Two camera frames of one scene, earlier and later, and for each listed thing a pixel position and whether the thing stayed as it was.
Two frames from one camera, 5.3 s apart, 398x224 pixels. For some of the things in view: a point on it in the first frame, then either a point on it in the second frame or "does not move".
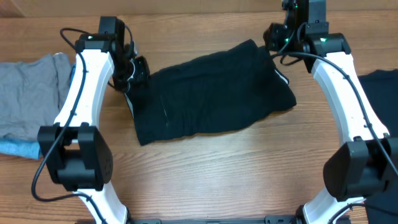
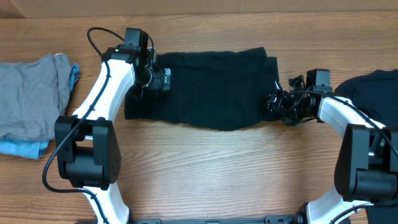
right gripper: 271,38 → 277,101
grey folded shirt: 32,93 does not move
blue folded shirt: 25,149 does not move
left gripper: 144,74 → 158,83
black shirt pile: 382,88 does not move
